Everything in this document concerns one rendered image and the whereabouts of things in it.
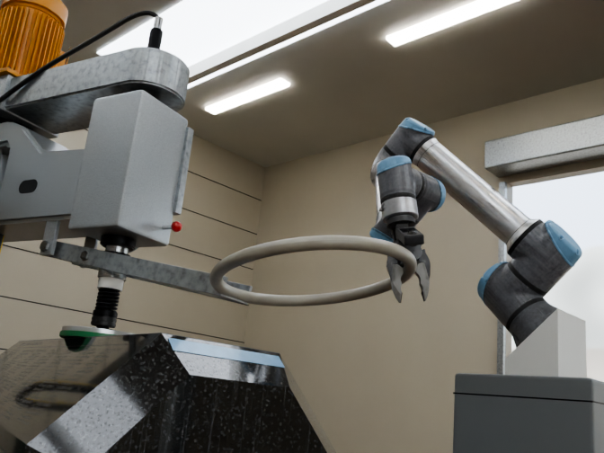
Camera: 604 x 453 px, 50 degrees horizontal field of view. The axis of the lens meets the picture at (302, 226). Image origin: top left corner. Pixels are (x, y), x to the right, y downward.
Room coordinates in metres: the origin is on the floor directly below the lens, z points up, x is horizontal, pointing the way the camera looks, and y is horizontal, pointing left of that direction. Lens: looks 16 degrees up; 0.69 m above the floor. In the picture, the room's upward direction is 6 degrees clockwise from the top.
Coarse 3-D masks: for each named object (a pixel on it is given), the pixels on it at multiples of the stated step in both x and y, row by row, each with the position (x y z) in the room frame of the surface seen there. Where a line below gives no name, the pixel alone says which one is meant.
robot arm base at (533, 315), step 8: (528, 304) 1.93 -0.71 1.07; (536, 304) 1.93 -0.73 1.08; (544, 304) 1.93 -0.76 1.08; (520, 312) 1.94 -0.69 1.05; (528, 312) 1.92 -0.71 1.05; (536, 312) 1.91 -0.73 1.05; (544, 312) 1.91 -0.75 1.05; (552, 312) 1.89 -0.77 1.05; (512, 320) 1.96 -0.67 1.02; (520, 320) 1.93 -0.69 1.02; (528, 320) 1.91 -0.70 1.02; (536, 320) 1.89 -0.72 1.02; (544, 320) 1.88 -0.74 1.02; (512, 328) 1.97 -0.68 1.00; (520, 328) 1.93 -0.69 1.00; (528, 328) 1.90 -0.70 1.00; (536, 328) 1.88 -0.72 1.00; (512, 336) 1.98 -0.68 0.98; (520, 336) 1.92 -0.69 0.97
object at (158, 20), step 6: (156, 18) 1.82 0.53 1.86; (162, 18) 1.83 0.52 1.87; (156, 24) 1.82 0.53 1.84; (150, 30) 1.83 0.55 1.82; (156, 30) 1.81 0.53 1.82; (150, 36) 1.82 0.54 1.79; (156, 36) 1.82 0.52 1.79; (162, 36) 1.84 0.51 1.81; (150, 42) 1.82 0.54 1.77; (156, 42) 1.82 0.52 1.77; (156, 48) 1.82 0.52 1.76
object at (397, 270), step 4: (396, 264) 1.50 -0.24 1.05; (396, 268) 1.50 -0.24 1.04; (400, 268) 1.50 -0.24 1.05; (396, 272) 1.50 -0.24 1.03; (400, 272) 1.50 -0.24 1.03; (396, 276) 1.50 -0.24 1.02; (400, 276) 1.50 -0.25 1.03; (392, 280) 1.50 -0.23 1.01; (396, 280) 1.50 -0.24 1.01; (400, 280) 1.50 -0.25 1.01; (392, 284) 1.50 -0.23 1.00; (396, 284) 1.49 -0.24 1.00; (400, 284) 1.49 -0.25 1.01; (392, 288) 1.51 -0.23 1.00; (396, 288) 1.49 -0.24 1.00; (400, 288) 1.49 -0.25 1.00; (396, 292) 1.50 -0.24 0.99; (400, 292) 1.49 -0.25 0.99; (396, 296) 1.50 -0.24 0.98; (400, 296) 1.49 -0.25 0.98; (400, 300) 1.50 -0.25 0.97
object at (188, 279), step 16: (64, 256) 1.85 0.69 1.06; (80, 256) 1.81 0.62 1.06; (96, 256) 1.79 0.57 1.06; (112, 256) 1.75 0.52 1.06; (128, 256) 1.73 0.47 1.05; (128, 272) 1.72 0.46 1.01; (144, 272) 1.69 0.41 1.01; (160, 272) 1.66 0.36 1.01; (176, 272) 1.63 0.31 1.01; (192, 272) 1.61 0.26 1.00; (208, 272) 1.58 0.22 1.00; (176, 288) 1.77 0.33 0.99; (192, 288) 1.60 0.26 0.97; (208, 288) 1.58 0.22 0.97; (240, 288) 1.67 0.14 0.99
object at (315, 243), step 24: (288, 240) 1.27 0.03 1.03; (312, 240) 1.26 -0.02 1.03; (336, 240) 1.26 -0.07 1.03; (360, 240) 1.27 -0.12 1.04; (384, 240) 1.31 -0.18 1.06; (216, 264) 1.40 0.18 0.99; (240, 264) 1.34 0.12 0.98; (408, 264) 1.41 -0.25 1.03; (216, 288) 1.51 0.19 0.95; (360, 288) 1.68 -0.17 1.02; (384, 288) 1.62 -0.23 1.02
